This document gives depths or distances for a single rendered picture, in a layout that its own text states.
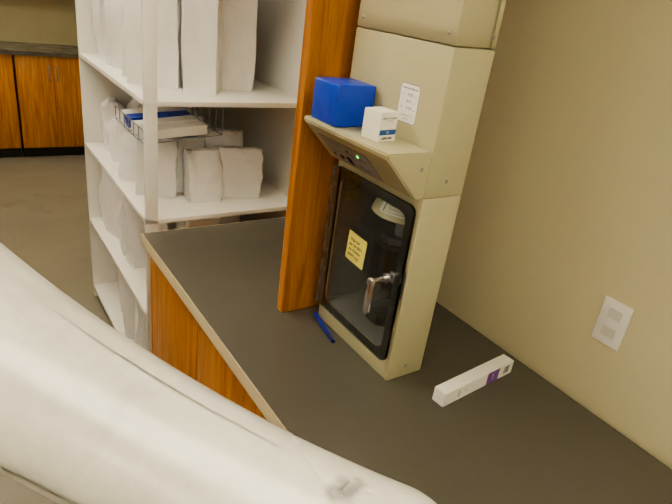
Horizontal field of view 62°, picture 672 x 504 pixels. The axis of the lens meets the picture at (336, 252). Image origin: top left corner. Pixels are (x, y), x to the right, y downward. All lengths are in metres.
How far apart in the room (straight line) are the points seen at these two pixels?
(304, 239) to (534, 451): 0.76
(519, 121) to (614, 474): 0.86
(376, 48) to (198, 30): 1.05
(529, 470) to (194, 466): 1.03
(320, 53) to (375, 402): 0.82
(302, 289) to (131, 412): 1.28
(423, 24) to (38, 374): 1.00
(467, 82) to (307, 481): 0.94
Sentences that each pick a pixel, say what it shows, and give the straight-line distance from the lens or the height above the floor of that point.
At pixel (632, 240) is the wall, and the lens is 1.40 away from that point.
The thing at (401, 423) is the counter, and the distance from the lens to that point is 1.28.
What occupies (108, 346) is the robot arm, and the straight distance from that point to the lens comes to 0.34.
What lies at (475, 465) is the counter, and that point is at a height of 0.94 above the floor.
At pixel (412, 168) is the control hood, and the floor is 1.48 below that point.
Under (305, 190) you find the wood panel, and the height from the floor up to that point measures 1.30.
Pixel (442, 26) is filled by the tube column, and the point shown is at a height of 1.74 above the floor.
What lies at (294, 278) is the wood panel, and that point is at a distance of 1.55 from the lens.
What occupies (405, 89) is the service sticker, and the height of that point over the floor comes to 1.61.
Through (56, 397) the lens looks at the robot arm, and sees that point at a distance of 0.33.
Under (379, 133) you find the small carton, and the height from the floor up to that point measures 1.53.
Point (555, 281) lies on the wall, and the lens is 1.52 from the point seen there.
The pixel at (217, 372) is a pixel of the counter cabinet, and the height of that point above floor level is 0.78.
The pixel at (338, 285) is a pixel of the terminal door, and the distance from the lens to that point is 1.45.
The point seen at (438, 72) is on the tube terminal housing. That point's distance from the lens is 1.14.
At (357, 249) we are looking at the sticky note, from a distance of 1.35.
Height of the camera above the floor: 1.77
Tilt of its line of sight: 25 degrees down
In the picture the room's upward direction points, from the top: 8 degrees clockwise
